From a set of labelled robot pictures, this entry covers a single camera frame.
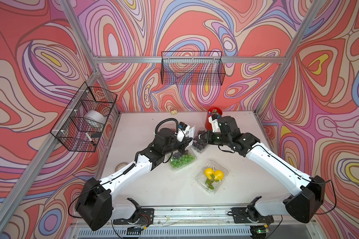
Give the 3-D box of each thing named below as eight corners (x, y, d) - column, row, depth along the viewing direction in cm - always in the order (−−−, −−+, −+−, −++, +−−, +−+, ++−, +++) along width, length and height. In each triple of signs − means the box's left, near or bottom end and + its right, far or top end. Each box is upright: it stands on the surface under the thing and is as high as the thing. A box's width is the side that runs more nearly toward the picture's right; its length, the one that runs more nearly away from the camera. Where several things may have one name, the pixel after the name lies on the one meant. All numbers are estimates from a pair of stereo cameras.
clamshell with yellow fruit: (194, 180, 87) (194, 177, 82) (209, 162, 95) (210, 157, 90) (213, 197, 81) (215, 194, 76) (228, 175, 89) (231, 171, 84)
